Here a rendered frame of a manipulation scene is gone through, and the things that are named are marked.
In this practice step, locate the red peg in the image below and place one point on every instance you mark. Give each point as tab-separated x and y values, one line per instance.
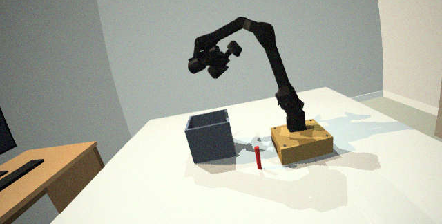
258	160

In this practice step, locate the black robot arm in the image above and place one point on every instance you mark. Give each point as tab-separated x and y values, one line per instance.
204	54

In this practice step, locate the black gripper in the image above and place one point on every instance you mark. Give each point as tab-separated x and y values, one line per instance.
233	48

